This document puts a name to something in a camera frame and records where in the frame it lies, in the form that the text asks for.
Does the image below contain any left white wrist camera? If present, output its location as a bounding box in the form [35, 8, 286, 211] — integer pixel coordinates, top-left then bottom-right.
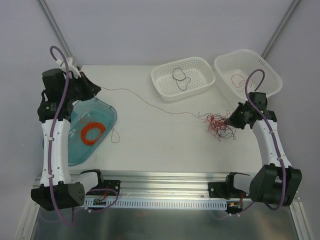
[55, 57, 81, 79]

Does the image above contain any red cable in tub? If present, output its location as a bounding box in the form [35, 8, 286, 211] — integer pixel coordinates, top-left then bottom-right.
[231, 73, 254, 93]

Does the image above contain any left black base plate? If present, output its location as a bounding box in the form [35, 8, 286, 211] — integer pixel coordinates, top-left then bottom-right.
[102, 179, 121, 196]

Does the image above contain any white slotted cable duct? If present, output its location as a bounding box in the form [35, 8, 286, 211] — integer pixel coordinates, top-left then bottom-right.
[83, 196, 227, 211]

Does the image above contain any teal plastic tub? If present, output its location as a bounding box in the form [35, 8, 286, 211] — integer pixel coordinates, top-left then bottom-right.
[42, 97, 118, 166]

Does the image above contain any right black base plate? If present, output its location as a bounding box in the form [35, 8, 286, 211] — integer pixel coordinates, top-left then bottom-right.
[207, 181, 250, 200]

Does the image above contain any dark cable in basket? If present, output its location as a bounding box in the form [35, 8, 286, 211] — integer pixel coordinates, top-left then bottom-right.
[171, 67, 192, 92]

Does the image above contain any white translucent tub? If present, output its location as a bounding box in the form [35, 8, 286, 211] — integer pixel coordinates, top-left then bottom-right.
[213, 49, 283, 106]

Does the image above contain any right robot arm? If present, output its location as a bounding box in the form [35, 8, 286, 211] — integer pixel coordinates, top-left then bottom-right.
[224, 92, 302, 210]

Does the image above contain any red cable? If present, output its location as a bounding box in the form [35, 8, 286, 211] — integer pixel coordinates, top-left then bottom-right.
[231, 73, 254, 93]
[99, 86, 208, 121]

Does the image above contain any right aluminium frame post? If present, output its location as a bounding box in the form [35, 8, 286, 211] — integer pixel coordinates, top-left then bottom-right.
[261, 0, 303, 60]

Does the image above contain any red orange cable ball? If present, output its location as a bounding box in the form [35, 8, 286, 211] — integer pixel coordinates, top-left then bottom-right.
[197, 109, 237, 142]

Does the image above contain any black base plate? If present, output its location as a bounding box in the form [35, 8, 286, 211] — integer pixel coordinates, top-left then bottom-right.
[207, 181, 250, 200]
[102, 179, 121, 196]

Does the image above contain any orange cable coil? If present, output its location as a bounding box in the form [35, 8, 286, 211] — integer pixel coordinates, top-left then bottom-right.
[80, 122, 107, 146]

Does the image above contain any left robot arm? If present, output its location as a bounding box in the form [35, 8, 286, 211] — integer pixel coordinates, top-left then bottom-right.
[31, 68, 105, 211]

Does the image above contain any aluminium mounting rail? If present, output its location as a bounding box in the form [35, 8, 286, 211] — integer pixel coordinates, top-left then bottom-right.
[31, 170, 300, 201]

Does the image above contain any white perforated basket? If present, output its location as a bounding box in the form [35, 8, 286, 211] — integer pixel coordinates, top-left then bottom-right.
[151, 56, 216, 102]

